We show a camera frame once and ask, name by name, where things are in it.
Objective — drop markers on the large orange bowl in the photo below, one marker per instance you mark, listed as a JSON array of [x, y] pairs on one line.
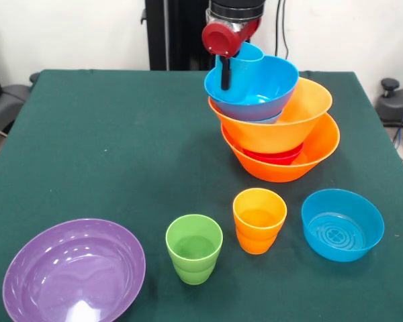
[[275, 174], [305, 110]]

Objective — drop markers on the dark green tablecloth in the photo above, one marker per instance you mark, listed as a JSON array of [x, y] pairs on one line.
[[121, 134]]

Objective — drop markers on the orange cup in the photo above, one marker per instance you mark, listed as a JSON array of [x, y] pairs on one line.
[[258, 234]]

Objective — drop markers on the black pedestal foot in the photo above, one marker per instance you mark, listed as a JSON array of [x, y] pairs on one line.
[[396, 107], [6, 100]]

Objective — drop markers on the blue cup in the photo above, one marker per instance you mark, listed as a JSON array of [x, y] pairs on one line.
[[245, 77]]

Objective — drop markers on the green cup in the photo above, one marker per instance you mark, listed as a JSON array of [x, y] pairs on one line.
[[193, 265]]

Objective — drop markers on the small magenta bowl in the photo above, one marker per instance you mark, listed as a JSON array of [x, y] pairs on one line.
[[275, 157]]

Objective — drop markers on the blue ribbed-bottom bowl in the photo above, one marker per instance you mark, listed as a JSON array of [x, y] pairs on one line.
[[342, 231]]

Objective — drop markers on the large blue bowl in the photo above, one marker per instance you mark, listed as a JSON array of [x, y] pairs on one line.
[[278, 87]]

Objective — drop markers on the small cyan bowl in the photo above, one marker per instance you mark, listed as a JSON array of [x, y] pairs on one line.
[[272, 118]]

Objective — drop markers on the large purple bowl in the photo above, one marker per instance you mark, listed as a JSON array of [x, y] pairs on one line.
[[74, 271]]

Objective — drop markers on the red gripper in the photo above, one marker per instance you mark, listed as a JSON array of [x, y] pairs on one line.
[[221, 40]]

